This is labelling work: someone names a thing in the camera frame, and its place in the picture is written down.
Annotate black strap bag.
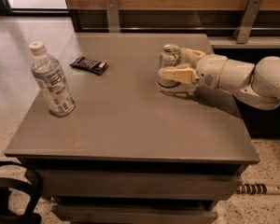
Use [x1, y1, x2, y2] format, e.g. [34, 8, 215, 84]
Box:
[0, 161, 43, 224]

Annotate clear plastic water bottle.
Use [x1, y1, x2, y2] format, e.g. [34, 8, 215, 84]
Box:
[29, 41, 76, 117]

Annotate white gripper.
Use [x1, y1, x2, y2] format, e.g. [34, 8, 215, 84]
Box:
[158, 48, 228, 89]

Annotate right metal wall bracket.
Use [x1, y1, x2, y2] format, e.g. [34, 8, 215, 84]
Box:
[232, 0, 263, 44]

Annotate metal wall bracket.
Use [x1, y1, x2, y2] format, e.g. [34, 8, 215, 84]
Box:
[105, 0, 120, 33]
[232, 0, 263, 44]

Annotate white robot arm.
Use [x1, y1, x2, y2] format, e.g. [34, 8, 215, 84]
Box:
[158, 48, 280, 110]

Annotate left metal wall bracket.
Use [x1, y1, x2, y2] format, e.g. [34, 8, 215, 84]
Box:
[105, 0, 120, 33]

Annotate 7up soda can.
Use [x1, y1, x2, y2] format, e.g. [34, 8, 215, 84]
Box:
[158, 44, 181, 88]

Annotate grey drawer cabinet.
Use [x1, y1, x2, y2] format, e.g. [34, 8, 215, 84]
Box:
[6, 34, 259, 212]

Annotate black snack wrapper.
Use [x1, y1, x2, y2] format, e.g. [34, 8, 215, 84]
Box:
[70, 56, 108, 76]

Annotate upper grey drawer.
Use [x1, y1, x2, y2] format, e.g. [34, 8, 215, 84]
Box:
[38, 170, 242, 200]

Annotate grey drawer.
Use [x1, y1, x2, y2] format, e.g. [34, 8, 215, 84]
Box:
[38, 170, 242, 200]
[52, 205, 217, 224]

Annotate lower grey drawer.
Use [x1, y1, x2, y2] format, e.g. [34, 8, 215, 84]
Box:
[52, 205, 217, 224]

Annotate striped white cylinder on floor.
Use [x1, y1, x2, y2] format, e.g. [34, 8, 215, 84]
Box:
[236, 184, 280, 195]

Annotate grey side ledge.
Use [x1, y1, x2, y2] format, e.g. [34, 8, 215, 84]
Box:
[208, 36, 280, 49]

